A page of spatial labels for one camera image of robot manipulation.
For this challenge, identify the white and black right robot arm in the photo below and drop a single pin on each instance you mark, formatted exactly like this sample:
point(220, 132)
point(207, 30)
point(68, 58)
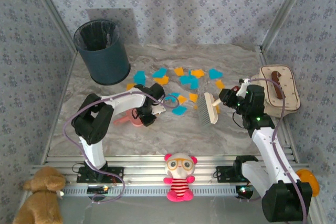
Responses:
point(265, 145)

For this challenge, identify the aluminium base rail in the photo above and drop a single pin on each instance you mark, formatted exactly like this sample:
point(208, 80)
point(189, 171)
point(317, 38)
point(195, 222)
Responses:
point(147, 163)

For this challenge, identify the pink plush doll with glasses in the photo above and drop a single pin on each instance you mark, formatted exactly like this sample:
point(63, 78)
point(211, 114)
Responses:
point(179, 174)

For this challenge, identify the brown plush teddy bear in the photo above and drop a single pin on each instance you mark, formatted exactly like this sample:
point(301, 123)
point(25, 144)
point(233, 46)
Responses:
point(39, 203)

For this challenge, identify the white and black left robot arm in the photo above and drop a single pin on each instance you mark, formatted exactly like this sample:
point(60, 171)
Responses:
point(126, 102)

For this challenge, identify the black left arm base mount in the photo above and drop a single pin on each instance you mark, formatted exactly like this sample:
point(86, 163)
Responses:
point(115, 172)

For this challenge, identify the orange round toy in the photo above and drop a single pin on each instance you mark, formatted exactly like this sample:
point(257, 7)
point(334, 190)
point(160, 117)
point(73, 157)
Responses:
point(312, 182)

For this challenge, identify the dark blue trash bin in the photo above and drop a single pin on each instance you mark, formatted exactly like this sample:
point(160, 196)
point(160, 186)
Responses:
point(105, 61)

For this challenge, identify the cream wooden hand brush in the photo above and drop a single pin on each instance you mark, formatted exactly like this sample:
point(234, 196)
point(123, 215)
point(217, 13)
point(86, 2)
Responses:
point(211, 108)

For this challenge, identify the aluminium frame post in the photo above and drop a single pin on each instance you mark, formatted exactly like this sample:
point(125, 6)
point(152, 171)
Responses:
point(53, 11)
point(284, 11)

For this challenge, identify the clear plastic bin liner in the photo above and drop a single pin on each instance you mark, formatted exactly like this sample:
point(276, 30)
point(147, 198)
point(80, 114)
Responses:
point(114, 35)

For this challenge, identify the blue paper scrap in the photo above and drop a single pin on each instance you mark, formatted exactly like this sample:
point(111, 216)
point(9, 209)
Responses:
point(140, 77)
point(215, 73)
point(160, 72)
point(194, 85)
point(179, 110)
point(175, 94)
point(189, 73)
point(184, 79)

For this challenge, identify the pink plastic dustpan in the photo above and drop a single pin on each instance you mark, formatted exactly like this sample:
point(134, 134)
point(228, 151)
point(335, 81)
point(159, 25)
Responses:
point(131, 121)

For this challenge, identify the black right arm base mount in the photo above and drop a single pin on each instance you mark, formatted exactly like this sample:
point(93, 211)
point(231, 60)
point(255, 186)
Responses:
point(223, 172)

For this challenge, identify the cream fabric pouch bag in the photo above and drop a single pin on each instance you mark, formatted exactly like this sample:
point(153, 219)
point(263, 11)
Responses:
point(290, 98)

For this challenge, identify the black controller board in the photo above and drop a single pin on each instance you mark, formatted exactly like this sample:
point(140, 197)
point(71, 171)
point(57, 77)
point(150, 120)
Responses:
point(98, 189)
point(244, 191)

